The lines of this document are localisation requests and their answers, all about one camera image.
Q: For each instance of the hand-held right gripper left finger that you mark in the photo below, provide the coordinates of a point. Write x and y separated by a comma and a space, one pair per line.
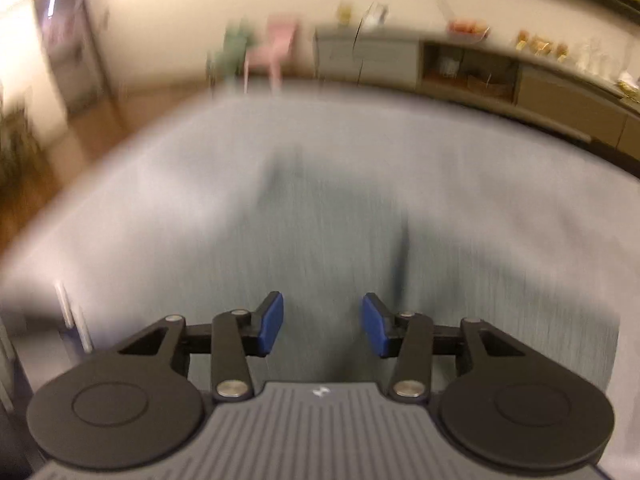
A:
270, 325

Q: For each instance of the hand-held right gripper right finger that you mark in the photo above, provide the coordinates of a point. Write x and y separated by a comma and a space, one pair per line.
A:
376, 325

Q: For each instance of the grey garment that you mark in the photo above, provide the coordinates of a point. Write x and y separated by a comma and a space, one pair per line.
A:
340, 240

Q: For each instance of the light grey blanket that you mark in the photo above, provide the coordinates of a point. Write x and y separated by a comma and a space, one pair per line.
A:
150, 195

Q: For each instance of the brown box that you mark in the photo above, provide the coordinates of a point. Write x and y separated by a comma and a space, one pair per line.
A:
490, 87

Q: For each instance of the grey low media cabinet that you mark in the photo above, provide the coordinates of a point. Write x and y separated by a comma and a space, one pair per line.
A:
385, 55

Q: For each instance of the green child chair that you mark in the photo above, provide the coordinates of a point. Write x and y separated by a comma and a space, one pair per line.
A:
235, 52

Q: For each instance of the pink child chair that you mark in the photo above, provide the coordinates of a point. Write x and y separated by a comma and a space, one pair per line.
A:
277, 45

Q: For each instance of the white power strip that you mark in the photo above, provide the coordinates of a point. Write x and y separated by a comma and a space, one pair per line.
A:
375, 16

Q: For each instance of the white plate of fruit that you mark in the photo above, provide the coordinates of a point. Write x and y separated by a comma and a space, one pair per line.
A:
467, 29

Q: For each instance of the yellow cup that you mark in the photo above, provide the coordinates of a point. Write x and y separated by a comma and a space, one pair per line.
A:
345, 12

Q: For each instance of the golden ornament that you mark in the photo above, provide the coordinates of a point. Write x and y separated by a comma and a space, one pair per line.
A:
523, 41
541, 46

